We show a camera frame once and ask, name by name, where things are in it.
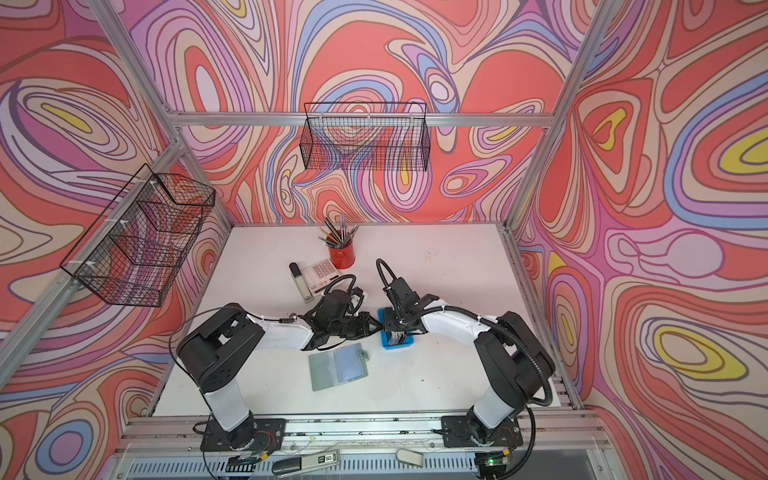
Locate blue plastic card tray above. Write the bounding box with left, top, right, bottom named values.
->
left=378, top=307, right=414, bottom=350

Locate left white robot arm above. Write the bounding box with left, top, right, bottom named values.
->
left=175, top=289, right=384, bottom=451

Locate black wire basket back wall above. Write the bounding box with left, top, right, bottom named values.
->
left=299, top=101, right=431, bottom=172

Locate green card holder wallet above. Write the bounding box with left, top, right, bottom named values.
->
left=308, top=343, right=368, bottom=391

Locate black wire basket wall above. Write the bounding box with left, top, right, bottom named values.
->
left=59, top=164, right=216, bottom=307
left=299, top=101, right=431, bottom=172

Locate black corrugated cable conduit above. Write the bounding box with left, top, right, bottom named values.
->
left=374, top=257, right=554, bottom=408

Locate black wire basket left wall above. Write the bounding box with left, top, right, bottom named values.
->
left=59, top=164, right=216, bottom=307

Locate grey stapler black tip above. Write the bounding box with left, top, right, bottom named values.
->
left=289, top=262, right=314, bottom=303

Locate pink calculator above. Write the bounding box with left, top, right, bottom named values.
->
left=300, top=259, right=340, bottom=294

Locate grey remote device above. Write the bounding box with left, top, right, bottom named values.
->
left=271, top=449, right=340, bottom=478

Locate red metal pen cup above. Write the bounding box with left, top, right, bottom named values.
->
left=328, top=241, right=355, bottom=270

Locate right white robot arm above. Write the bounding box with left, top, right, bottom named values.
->
left=383, top=277, right=555, bottom=447

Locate small grey oval object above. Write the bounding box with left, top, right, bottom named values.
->
left=395, top=449, right=425, bottom=468

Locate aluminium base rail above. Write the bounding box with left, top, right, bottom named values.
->
left=116, top=408, right=611, bottom=452

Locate pens and pencils bunch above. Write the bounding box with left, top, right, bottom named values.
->
left=321, top=217, right=359, bottom=250

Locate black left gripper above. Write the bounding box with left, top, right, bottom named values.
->
left=329, top=314, right=384, bottom=342

